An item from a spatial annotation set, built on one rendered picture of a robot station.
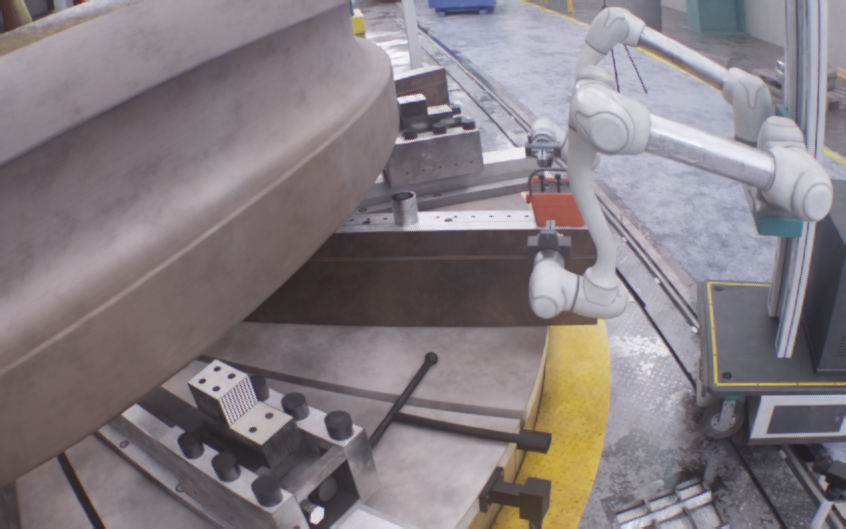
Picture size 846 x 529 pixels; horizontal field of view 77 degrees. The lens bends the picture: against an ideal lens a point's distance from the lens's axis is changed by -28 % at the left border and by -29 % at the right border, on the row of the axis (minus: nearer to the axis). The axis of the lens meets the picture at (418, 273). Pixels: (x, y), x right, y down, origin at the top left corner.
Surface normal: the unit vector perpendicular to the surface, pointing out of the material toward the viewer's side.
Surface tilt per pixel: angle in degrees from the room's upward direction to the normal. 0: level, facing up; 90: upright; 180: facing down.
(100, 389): 90
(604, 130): 89
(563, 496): 0
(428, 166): 90
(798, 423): 90
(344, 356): 0
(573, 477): 0
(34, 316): 38
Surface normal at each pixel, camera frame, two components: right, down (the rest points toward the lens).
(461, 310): -0.19, 0.51
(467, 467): -0.13, -0.86
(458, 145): 0.19, 0.47
